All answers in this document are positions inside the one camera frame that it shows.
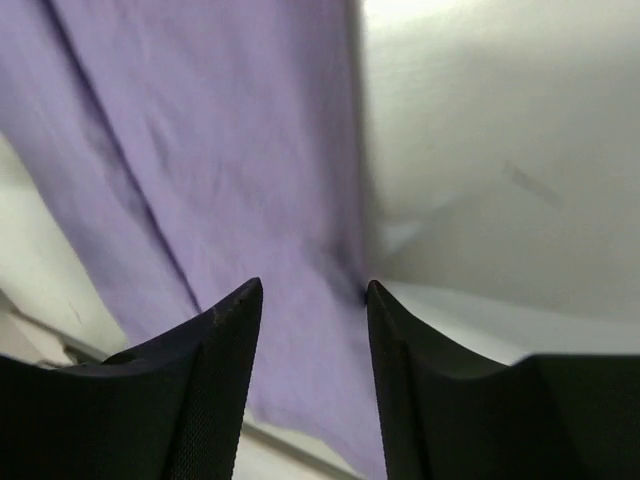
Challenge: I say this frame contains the lavender t shirt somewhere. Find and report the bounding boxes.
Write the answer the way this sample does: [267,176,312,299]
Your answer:
[1,1,385,479]

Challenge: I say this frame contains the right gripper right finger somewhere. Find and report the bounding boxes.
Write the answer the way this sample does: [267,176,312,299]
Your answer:
[367,281,639,479]

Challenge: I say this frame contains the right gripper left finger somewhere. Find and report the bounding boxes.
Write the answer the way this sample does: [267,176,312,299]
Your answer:
[1,278,263,480]

